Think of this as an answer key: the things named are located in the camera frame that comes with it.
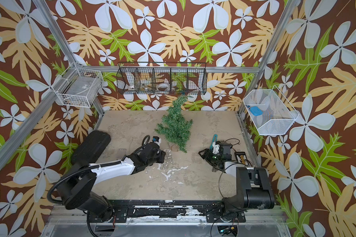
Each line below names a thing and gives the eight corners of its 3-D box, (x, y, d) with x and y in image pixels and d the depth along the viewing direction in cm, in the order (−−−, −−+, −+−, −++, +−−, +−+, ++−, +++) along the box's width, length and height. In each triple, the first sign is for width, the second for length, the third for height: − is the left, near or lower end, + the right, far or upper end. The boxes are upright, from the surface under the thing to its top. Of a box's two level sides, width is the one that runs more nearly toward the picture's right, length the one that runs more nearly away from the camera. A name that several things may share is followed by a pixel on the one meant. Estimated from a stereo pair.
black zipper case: (74, 166, 93) (67, 162, 87) (94, 135, 108) (90, 129, 103) (94, 170, 91) (88, 165, 86) (112, 138, 107) (108, 132, 101)
